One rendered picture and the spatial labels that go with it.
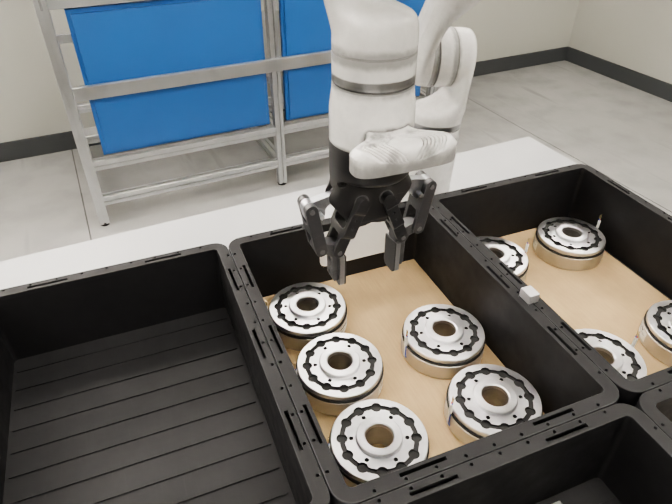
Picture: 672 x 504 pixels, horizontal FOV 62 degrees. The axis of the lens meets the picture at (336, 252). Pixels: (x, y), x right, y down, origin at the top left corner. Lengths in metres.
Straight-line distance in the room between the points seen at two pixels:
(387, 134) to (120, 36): 1.94
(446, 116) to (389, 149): 0.53
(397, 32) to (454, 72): 0.50
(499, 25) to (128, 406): 3.88
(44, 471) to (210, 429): 0.17
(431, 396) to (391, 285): 0.21
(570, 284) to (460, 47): 0.40
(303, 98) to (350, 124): 2.15
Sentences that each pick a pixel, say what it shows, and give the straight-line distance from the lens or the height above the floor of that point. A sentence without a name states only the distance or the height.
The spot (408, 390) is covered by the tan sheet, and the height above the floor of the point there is 0.83.
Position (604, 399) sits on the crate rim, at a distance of 0.60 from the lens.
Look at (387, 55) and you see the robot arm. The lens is 0.45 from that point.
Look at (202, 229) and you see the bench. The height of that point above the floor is 0.70.
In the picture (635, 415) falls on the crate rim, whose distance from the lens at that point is 0.60.
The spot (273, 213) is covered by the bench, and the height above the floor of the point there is 0.70.
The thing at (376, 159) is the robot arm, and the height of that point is 1.16.
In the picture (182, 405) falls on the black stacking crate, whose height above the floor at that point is 0.83.
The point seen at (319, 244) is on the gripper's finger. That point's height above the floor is 1.05.
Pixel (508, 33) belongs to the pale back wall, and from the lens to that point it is 4.36.
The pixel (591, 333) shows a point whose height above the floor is 0.86.
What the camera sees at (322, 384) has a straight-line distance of 0.65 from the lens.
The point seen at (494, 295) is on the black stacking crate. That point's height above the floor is 0.91.
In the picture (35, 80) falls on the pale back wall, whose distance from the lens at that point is 3.28.
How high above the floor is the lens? 1.36
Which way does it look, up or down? 37 degrees down
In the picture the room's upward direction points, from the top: straight up
